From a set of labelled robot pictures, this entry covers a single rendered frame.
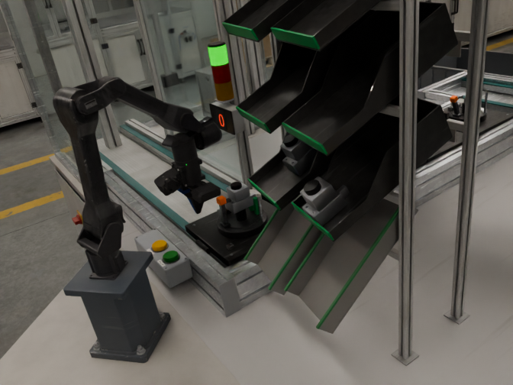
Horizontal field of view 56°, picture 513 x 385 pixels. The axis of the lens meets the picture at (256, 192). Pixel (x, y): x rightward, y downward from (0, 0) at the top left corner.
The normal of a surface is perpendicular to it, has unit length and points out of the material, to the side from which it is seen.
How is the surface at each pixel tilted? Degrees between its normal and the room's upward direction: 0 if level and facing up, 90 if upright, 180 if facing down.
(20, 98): 90
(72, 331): 0
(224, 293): 90
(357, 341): 0
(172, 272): 90
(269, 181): 25
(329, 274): 45
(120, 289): 0
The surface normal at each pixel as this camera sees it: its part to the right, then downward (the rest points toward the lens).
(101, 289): -0.14, -0.87
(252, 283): 0.57, 0.32
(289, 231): -0.73, -0.40
